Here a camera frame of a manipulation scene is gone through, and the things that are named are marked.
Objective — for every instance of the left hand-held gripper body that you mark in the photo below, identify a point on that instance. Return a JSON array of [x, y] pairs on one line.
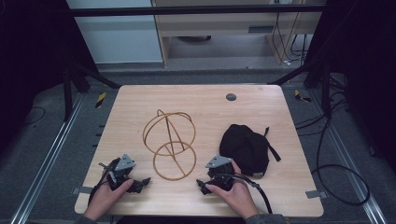
[[125, 162]]

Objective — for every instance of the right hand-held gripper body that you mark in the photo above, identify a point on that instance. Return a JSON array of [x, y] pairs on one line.
[[219, 161]]

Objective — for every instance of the black cap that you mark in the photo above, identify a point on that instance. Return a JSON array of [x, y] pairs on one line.
[[246, 149]]

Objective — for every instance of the person's right hand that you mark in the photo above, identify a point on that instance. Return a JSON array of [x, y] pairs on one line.
[[238, 197]]

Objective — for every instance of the person's left hand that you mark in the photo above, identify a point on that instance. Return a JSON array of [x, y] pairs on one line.
[[104, 199]]

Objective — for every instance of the grey round table grommet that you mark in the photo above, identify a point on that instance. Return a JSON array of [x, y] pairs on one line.
[[231, 97]]

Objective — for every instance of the black yellow striped tape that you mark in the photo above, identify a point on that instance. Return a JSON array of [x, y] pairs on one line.
[[299, 96], [100, 99]]

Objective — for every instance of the black metal stand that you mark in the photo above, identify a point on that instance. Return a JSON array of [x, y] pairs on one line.
[[67, 93], [326, 93]]

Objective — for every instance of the white cabinet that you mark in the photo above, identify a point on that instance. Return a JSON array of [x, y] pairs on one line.
[[118, 37]]

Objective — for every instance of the light wooden desk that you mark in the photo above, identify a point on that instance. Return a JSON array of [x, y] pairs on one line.
[[218, 28]]

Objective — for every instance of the black curtain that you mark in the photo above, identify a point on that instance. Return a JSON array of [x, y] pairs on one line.
[[367, 62], [31, 62]]

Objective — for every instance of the black horizontal bar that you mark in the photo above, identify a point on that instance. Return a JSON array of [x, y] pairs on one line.
[[193, 10]]

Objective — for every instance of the grey metal table bracket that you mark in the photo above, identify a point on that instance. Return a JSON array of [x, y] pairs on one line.
[[316, 194], [81, 190]]

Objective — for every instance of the aluminium floor rail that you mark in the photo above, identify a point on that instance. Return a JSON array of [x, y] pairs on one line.
[[53, 151], [348, 158]]

